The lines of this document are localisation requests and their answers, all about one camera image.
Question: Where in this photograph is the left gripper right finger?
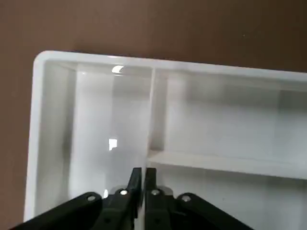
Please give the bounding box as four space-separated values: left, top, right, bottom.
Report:
143 167 255 230

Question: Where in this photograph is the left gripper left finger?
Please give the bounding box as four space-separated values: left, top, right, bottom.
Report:
7 167 142 230

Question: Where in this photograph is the white plastic partition tray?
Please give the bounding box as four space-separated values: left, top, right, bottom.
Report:
23 50 307 230

